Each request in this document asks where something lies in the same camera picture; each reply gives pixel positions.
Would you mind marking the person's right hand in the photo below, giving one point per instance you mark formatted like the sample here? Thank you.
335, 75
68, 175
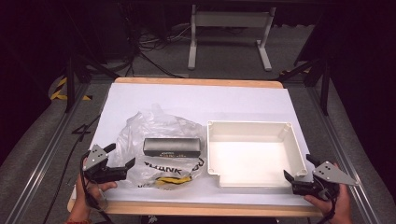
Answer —
341, 208

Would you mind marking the yellow black striped floor tape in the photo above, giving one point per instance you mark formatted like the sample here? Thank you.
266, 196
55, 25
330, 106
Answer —
59, 90

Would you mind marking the aluminium rail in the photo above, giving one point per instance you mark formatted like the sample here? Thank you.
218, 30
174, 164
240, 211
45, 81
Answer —
40, 161
348, 161

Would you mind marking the white metal stand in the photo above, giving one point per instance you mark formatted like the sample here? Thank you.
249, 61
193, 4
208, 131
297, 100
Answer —
230, 19

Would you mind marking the clear printed plastic bag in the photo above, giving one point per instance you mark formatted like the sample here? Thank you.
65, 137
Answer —
155, 127

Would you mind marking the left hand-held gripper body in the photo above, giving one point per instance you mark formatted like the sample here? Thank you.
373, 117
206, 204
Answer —
95, 158

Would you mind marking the white plastic tray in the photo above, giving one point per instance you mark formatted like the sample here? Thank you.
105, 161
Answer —
252, 155

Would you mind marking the black metal stand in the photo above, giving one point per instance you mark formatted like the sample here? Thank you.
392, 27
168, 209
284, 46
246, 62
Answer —
325, 90
70, 81

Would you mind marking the person's left hand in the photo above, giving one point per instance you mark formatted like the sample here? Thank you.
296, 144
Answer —
82, 199

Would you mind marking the white paper sheet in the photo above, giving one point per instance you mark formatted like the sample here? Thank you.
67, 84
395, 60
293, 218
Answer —
199, 102

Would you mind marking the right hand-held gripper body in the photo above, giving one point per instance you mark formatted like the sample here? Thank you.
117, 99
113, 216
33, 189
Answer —
330, 175

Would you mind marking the black rectangular box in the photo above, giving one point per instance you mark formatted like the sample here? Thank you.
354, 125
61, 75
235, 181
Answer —
171, 146

